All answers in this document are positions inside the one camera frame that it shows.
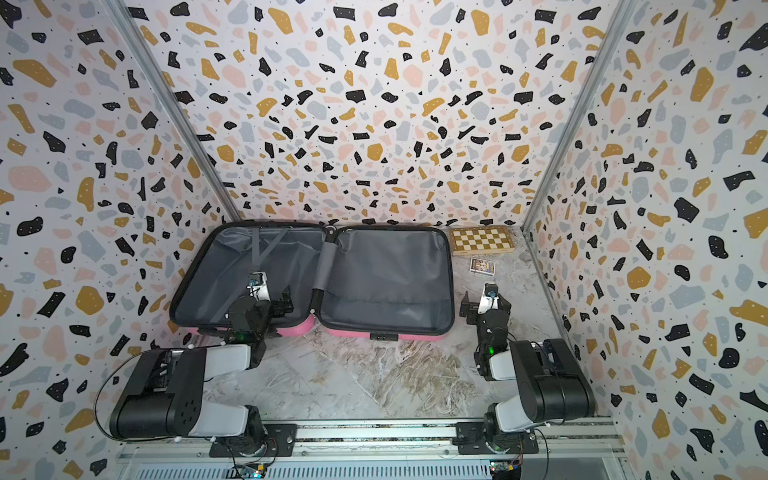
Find pink hard-shell suitcase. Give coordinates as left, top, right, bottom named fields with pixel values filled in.
left=170, top=220, right=455, bottom=340

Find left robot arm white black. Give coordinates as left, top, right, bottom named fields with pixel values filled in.
left=104, top=285, right=296, bottom=458

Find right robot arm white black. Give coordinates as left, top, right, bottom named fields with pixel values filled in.
left=453, top=283, right=596, bottom=455

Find playing card deck box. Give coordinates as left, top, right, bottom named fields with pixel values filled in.
left=470, top=258, right=495, bottom=276

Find wooden chessboard box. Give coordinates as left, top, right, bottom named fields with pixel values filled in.
left=448, top=226, right=516, bottom=255

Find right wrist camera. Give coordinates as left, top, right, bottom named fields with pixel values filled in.
left=478, top=283, right=499, bottom=314

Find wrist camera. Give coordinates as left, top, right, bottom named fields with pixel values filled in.
left=247, top=271, right=270, bottom=301
left=478, top=283, right=499, bottom=314

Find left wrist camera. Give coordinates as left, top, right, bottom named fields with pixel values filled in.
left=247, top=271, right=270, bottom=301

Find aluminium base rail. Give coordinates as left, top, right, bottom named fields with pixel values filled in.
left=115, top=418, right=634, bottom=479

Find right aluminium corner post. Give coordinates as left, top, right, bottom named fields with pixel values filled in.
left=521, top=0, right=637, bottom=233

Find aluminium corner post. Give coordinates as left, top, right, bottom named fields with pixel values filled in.
left=521, top=0, right=637, bottom=233
left=104, top=1, right=241, bottom=222

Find left aluminium corner post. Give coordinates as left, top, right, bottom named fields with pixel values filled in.
left=104, top=1, right=241, bottom=222

